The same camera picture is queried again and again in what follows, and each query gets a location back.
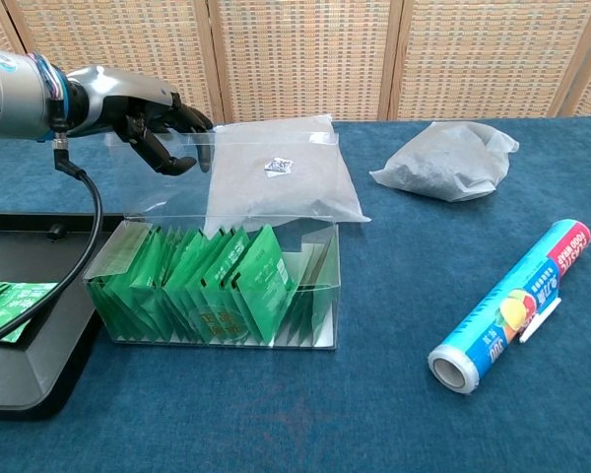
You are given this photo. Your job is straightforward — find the blue felt table cover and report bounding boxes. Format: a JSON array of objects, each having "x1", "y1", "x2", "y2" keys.
[{"x1": 0, "y1": 115, "x2": 591, "y2": 473}]

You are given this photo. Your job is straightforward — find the large frosted bag QR label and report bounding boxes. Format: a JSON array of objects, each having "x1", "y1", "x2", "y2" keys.
[{"x1": 202, "y1": 113, "x2": 373, "y2": 233}]

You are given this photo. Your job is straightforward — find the rattan folding screen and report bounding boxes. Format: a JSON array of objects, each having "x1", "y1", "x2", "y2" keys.
[{"x1": 0, "y1": 0, "x2": 591, "y2": 132}]

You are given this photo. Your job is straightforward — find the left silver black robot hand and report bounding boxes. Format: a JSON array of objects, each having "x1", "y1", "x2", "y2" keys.
[{"x1": 66, "y1": 65, "x2": 214, "y2": 177}]

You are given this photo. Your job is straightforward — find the clear box of green sachets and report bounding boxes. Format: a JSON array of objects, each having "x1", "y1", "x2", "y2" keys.
[{"x1": 82, "y1": 125, "x2": 344, "y2": 352}]

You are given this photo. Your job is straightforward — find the black square plastic tray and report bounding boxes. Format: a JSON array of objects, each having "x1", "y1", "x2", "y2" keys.
[{"x1": 0, "y1": 212, "x2": 129, "y2": 423}]

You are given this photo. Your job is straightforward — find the blue cling wrap roll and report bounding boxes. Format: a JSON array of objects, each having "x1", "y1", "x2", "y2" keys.
[{"x1": 427, "y1": 220, "x2": 591, "y2": 395}]

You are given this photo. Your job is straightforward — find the small frosted bag dark contents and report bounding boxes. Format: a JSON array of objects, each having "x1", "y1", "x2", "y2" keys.
[{"x1": 368, "y1": 120, "x2": 521, "y2": 203}]

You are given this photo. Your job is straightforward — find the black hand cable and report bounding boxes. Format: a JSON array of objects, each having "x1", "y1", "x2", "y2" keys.
[{"x1": 0, "y1": 135, "x2": 103, "y2": 354}]

